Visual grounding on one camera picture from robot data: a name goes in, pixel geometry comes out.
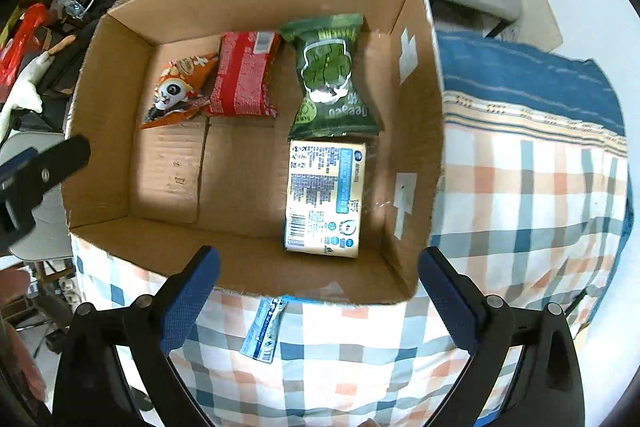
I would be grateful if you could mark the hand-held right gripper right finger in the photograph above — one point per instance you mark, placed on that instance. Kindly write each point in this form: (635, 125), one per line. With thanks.
(447, 302)

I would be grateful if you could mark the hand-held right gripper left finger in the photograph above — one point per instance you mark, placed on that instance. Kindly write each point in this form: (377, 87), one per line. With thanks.
(186, 307)

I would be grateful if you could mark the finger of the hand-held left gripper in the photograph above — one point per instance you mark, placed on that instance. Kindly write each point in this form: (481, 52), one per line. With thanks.
(62, 159)

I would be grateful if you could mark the light blue wipes packet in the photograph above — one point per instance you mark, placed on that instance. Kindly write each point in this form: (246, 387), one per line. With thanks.
(264, 329)

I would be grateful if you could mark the brown cardboard box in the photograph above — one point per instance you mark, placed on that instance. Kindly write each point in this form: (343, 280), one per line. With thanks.
(240, 187)

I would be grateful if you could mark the person's left forearm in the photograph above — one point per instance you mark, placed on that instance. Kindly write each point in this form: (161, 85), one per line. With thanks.
(22, 367)

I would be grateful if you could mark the white plush toy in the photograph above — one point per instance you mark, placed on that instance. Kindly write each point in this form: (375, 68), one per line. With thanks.
(27, 87)

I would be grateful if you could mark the checked blanket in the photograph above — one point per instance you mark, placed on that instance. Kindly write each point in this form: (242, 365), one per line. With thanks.
(525, 207)

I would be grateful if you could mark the red plastic bag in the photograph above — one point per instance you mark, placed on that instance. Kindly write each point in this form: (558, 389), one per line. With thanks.
(22, 42)

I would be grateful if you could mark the orange panda snack packet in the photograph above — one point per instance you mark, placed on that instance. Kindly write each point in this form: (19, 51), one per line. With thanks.
(175, 92)

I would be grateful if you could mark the clear plastic bottle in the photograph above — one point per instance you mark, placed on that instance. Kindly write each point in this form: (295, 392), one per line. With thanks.
(72, 2)

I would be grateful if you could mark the white blue tissue pack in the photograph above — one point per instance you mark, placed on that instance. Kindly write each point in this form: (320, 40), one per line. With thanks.
(325, 197)

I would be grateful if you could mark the red snack packet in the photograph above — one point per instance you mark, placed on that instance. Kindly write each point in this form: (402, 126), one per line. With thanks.
(242, 74)

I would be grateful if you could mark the green snack packet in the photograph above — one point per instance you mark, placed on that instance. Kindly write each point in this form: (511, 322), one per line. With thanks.
(330, 77)

